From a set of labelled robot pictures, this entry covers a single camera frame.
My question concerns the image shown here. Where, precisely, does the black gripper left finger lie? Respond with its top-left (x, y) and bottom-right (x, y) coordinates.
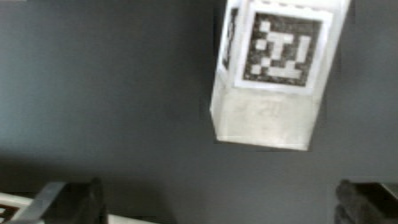
top-left (17, 178), bottom-right (109, 224)

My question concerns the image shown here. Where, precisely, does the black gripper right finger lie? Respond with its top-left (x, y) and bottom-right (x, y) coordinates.
top-left (335, 180), bottom-right (398, 224)

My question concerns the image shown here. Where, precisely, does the white leg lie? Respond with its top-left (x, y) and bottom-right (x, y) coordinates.
top-left (210, 0), bottom-right (352, 151)

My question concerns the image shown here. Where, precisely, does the white square tabletop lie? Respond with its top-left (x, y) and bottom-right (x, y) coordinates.
top-left (0, 192), bottom-right (157, 224)

